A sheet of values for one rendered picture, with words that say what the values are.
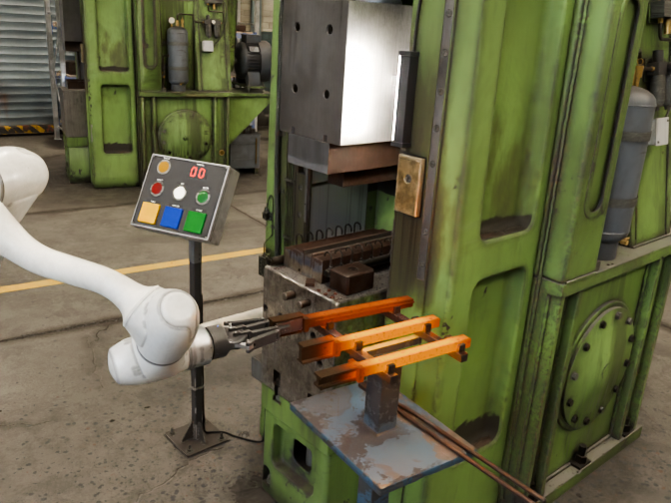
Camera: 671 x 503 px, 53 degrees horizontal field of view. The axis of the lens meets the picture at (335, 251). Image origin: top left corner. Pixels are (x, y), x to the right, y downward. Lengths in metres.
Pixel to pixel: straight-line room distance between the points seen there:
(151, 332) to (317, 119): 0.98
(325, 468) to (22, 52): 8.27
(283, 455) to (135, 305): 1.39
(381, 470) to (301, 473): 0.95
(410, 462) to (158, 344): 0.68
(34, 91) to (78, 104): 2.88
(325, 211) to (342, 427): 0.94
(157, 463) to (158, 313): 1.67
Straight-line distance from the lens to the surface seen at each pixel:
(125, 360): 1.42
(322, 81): 2.02
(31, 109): 9.95
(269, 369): 2.39
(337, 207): 2.45
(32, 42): 9.90
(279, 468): 2.57
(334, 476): 2.36
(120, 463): 2.91
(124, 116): 6.97
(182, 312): 1.27
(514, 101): 2.07
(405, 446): 1.70
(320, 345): 1.52
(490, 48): 1.85
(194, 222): 2.41
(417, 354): 1.53
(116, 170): 6.99
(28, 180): 1.72
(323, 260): 2.11
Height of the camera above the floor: 1.71
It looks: 19 degrees down
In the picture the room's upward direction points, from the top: 4 degrees clockwise
